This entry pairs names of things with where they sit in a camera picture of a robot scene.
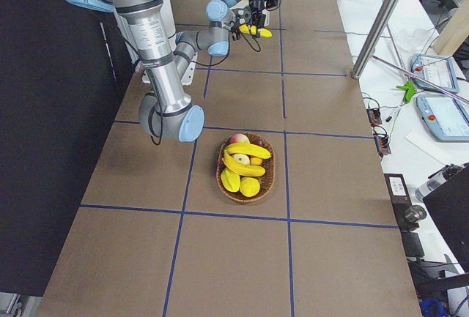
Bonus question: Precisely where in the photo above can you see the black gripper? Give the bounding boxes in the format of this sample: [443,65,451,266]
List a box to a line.
[230,7,252,35]
[248,0,265,12]

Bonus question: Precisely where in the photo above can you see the yellow banana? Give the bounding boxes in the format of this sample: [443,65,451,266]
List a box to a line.
[257,28,273,38]
[223,152,266,177]
[239,24,257,36]
[225,143,272,160]

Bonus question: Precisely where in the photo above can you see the brown wicker basket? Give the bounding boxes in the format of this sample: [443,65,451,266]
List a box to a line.
[215,133,275,204]

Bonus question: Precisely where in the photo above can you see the white bear tray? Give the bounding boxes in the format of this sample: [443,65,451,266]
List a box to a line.
[231,0,270,27]

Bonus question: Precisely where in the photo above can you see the red yellow apple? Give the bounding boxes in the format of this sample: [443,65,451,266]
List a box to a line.
[229,133,250,144]

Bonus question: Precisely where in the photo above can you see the pale peach apple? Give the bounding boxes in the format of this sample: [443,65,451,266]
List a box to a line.
[232,153,251,165]

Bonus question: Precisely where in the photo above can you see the orange yellow mango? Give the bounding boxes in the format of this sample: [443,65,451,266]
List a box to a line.
[250,156,263,165]

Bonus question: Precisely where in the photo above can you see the yellow starfruit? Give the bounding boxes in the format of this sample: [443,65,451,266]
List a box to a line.
[221,168,240,193]

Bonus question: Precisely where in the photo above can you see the green reacher grabber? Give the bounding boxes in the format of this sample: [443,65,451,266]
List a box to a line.
[396,81,418,105]

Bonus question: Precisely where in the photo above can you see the teach pendant far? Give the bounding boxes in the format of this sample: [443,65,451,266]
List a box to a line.
[410,53,459,93]

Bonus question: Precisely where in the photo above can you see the teach pendant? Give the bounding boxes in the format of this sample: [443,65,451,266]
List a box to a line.
[410,53,459,93]
[416,95,468,143]

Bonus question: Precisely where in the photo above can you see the teach pendant near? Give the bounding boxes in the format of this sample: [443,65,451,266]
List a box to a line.
[416,95,468,143]

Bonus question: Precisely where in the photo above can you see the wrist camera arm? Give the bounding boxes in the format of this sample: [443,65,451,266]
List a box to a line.
[265,0,281,12]

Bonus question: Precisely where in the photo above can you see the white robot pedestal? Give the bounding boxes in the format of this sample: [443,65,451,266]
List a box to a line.
[138,51,197,85]

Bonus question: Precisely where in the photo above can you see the aluminium frame post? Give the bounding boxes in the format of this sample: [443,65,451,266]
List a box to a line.
[351,0,399,79]

